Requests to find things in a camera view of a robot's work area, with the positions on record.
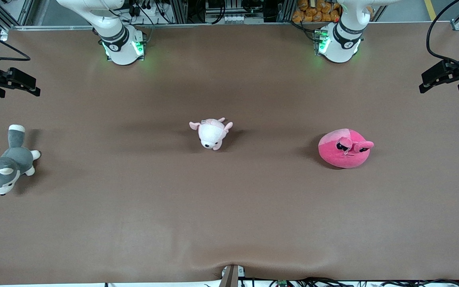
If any hot pink round plush toy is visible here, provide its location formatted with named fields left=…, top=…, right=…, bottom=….
left=318, top=128, right=375, bottom=169

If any grey white husky plush toy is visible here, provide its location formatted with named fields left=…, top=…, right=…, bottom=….
left=0, top=124, right=41, bottom=196

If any pale pink white plush toy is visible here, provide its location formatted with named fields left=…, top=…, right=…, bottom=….
left=189, top=117, right=234, bottom=151

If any orange snack bag pile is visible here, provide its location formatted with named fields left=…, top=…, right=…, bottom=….
left=292, top=0, right=341, bottom=23

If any white power strip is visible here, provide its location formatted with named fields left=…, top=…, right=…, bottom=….
left=225, top=14, right=263, bottom=24

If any brown table cover mat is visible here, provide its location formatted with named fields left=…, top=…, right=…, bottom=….
left=0, top=22, right=459, bottom=285

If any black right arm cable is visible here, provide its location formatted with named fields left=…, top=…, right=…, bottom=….
left=0, top=24, right=31, bottom=63

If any aluminium table edge rail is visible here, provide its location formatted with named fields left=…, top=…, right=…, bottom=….
left=8, top=22, right=318, bottom=31

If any metal clamp bracket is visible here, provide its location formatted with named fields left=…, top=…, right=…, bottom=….
left=219, top=264, right=246, bottom=287

